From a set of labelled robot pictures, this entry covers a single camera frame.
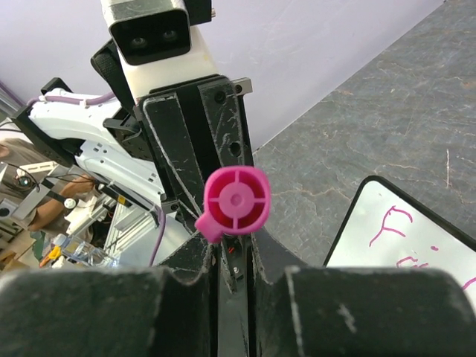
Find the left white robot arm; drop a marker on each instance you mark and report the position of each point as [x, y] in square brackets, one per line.
[107, 138]

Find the clear plastic bottle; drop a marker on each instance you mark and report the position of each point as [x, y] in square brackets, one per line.
[83, 252]

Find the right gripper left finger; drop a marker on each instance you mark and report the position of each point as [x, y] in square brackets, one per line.
[165, 310]

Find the white whiteboard black frame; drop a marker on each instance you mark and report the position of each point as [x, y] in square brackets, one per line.
[386, 227]

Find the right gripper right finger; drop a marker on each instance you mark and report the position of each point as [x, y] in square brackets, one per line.
[300, 310]

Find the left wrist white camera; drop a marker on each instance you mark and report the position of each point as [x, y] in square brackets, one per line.
[159, 42]

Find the magenta whiteboard marker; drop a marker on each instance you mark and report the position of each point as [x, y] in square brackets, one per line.
[237, 201]

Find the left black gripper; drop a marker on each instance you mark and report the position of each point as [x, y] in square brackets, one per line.
[175, 112]

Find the person in white shirt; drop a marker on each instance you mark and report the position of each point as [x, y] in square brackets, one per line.
[48, 216]

